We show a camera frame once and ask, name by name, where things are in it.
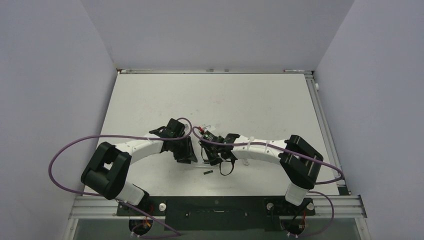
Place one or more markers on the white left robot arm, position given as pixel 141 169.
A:
pixel 107 170

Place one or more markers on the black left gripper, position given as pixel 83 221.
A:
pixel 187 156

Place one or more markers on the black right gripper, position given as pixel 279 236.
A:
pixel 213 161

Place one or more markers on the white remote control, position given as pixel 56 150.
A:
pixel 200 162

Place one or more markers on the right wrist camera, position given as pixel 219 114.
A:
pixel 206 128

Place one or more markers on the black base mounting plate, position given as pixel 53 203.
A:
pixel 227 213

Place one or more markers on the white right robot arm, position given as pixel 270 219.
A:
pixel 300 161

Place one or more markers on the green AAA battery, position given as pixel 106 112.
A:
pixel 208 172

